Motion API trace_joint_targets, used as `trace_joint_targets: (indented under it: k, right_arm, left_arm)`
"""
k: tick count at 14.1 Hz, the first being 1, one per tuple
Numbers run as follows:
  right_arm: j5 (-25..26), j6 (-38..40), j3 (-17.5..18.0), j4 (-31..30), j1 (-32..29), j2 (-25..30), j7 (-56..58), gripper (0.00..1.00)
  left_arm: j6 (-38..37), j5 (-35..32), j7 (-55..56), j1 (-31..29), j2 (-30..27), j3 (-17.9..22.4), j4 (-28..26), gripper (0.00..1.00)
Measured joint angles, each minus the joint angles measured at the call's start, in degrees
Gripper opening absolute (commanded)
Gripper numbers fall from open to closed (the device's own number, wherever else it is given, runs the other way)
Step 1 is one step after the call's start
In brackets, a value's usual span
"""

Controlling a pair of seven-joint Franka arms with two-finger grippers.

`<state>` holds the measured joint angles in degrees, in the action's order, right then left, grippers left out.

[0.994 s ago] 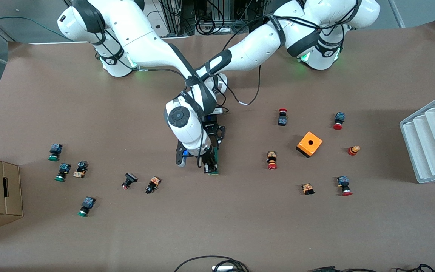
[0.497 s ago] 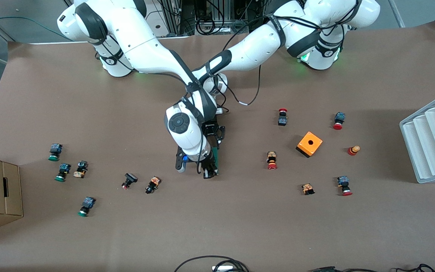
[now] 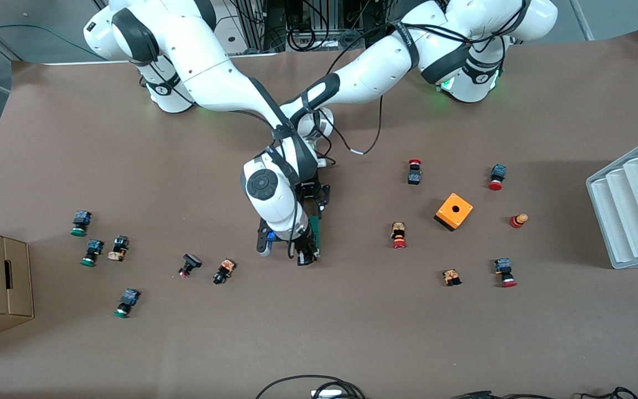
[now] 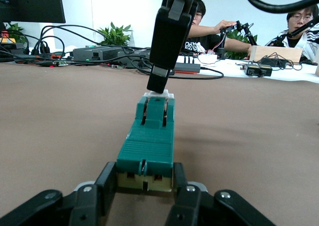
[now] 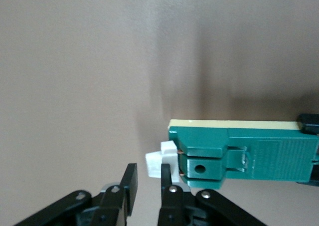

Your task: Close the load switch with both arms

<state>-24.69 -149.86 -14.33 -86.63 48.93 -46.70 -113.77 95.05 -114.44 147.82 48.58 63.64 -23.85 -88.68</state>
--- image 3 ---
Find red mushroom button blue block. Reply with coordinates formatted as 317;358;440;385
487;164;507;191
493;258;518;288

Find black push button orange block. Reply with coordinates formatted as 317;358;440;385
107;236;130;262

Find green push button blue block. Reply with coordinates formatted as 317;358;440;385
71;210;92;238
80;239;105;268
113;288;141;319

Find white ridged tray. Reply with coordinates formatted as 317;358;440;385
585;131;638;270

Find black selector switch orange block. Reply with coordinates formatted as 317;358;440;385
212;258;236;285

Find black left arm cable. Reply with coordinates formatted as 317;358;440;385
325;91;386;156

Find black square-head switch red base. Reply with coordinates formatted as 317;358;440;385
178;253;203;278

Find orange button enclosure box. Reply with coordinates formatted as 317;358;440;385
434;192;474;232

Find black cable loop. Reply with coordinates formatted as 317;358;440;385
255;375;367;399

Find thin black cable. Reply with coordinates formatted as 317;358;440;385
452;387;638;399

